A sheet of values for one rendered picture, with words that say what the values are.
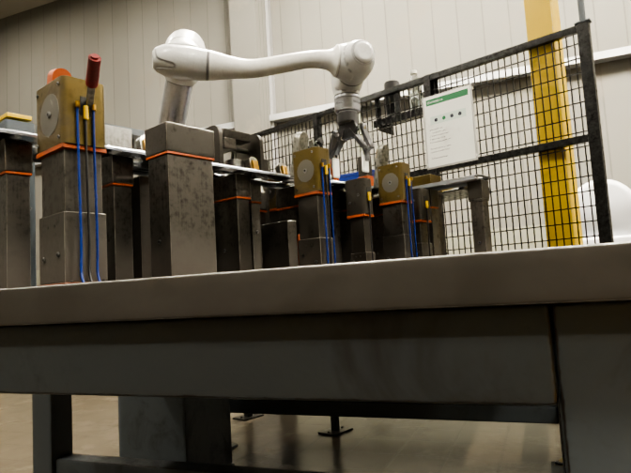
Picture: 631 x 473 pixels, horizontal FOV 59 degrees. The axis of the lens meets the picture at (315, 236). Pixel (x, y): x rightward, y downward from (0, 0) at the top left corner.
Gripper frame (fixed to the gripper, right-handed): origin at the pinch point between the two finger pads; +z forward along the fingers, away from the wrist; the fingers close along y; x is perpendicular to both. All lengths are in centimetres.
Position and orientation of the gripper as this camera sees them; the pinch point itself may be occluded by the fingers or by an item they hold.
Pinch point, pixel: (350, 171)
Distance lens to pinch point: 192.2
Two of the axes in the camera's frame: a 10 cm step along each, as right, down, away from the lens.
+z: 0.4, 10.0, -0.9
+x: 6.6, 0.4, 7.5
